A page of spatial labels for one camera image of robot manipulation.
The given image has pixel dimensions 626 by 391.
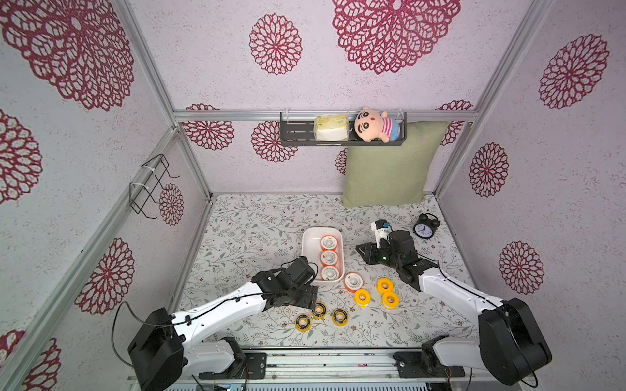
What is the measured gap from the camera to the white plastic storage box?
922 millimetres

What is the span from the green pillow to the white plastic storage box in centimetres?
22

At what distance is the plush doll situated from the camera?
2.83 feet
